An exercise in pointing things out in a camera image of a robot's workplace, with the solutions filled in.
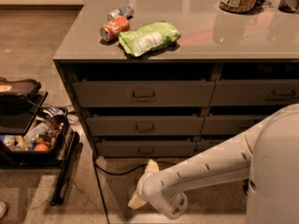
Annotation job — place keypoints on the grey drawer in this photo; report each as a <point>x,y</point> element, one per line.
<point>205,144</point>
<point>143,93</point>
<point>256,92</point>
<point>229,124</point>
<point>147,148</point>
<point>144,125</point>

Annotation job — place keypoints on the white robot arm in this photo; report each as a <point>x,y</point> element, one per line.
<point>266,154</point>

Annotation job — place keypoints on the grey drawer cabinet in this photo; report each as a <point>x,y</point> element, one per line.
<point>170,78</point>

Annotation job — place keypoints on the orange fruit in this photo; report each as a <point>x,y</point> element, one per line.
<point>41,147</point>

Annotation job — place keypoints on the black bin with groceries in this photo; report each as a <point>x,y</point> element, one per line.
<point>49,127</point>

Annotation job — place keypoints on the white shoe tip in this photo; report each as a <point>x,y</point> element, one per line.
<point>3,209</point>

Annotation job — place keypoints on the green chip bag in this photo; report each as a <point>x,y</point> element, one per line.
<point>151,37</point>

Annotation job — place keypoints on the brown leather bag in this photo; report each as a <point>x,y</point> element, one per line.
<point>25,88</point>

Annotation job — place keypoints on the orange soda can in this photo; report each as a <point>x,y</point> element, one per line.
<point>111,30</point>

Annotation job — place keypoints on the dark glass object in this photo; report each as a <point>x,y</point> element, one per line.
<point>289,6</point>

